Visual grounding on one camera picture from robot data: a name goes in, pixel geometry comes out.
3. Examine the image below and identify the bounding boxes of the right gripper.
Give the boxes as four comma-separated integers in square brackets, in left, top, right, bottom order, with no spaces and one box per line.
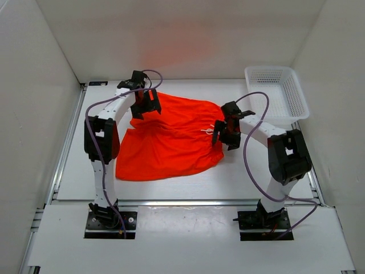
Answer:
[212,119,242,151]

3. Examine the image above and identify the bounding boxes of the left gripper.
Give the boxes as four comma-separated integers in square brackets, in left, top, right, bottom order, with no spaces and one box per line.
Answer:
[130,89,160,120]

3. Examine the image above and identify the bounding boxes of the orange shorts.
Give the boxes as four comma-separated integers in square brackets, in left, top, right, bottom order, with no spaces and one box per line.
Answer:
[115,92,224,182]

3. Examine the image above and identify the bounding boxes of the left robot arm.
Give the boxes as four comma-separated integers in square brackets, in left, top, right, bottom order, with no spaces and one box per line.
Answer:
[84,80,161,230]

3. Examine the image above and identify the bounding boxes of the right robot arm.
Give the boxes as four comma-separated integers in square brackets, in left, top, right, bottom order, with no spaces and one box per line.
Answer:
[212,107,312,228]

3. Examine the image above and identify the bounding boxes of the white plastic basket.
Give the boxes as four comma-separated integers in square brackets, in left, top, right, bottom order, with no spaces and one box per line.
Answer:
[245,66,310,127]

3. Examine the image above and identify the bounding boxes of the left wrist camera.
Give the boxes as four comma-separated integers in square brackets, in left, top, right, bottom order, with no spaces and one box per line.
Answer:
[130,70,148,89]

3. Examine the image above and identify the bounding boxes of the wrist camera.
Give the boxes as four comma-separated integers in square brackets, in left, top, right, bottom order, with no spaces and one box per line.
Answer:
[130,70,148,89]
[221,101,242,120]

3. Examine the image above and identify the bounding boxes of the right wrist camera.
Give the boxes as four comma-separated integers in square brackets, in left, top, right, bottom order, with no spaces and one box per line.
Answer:
[221,101,242,120]

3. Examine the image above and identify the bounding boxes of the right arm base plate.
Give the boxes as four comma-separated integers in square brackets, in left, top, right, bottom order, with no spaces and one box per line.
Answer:
[233,210,294,241]

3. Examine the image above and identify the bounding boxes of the aluminium front rail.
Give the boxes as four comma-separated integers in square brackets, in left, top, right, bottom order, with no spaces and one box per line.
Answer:
[113,199,326,208]

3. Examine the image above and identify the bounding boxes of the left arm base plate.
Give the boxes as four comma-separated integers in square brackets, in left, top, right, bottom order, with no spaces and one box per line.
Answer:
[84,209,137,240]

